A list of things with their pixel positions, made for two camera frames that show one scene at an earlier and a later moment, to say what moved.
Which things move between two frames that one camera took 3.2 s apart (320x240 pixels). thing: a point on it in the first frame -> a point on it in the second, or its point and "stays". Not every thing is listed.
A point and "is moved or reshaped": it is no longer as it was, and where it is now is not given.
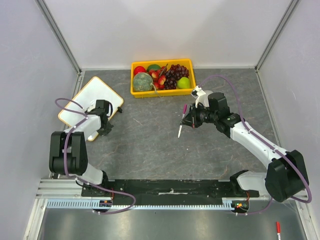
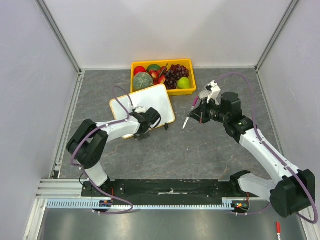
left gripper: (105, 132) -> (137, 137)
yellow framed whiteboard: (77, 109) -> (156, 97)
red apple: (139, 69) stays
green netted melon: (142, 81) stays
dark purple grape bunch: (174, 73) stays
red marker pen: (278, 228) stays
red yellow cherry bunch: (159, 77) stays
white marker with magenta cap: (184, 109) is moved or reshaped
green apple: (183, 83) stays
